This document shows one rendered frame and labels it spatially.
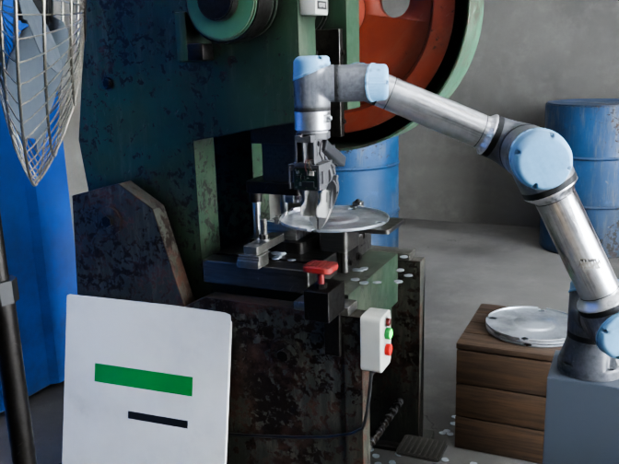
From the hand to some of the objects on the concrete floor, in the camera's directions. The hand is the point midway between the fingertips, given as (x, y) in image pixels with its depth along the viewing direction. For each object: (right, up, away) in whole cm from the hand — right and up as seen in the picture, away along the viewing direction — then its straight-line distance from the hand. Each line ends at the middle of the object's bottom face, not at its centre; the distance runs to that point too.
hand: (320, 223), depth 157 cm
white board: (-46, -79, +41) cm, 100 cm away
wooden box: (+69, -66, +78) cm, 123 cm away
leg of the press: (-29, -79, +41) cm, 93 cm away
